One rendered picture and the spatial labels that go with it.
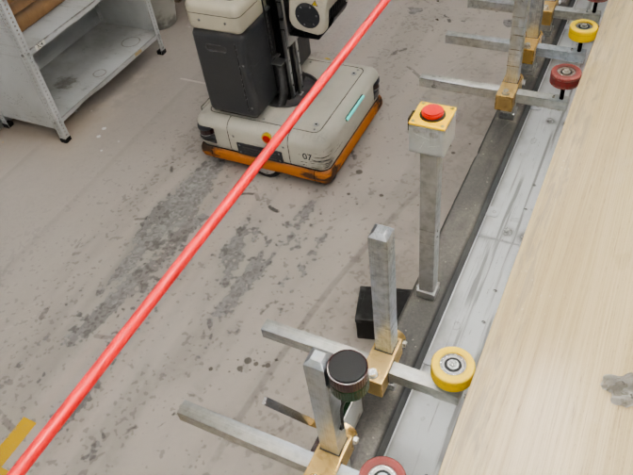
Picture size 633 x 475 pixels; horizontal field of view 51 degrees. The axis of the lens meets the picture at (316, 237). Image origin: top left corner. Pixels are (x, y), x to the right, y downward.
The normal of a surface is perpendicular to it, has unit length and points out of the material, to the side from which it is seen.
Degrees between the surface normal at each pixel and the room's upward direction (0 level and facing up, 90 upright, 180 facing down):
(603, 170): 0
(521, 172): 0
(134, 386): 0
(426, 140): 90
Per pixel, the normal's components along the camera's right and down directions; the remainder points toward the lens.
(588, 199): -0.11, -0.69
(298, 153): -0.43, 0.68
